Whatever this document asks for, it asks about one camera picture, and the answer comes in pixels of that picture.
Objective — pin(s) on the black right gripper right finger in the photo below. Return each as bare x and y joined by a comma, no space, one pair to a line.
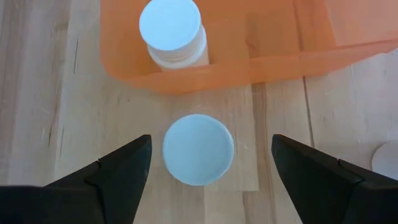
311,186

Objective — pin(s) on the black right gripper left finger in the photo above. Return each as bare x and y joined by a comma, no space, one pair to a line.
118,186

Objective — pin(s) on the white plastic pill bottle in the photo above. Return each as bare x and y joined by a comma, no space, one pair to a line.
387,161
197,149
169,25

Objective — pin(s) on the translucent orange plastic basket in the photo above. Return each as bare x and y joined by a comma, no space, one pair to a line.
273,46

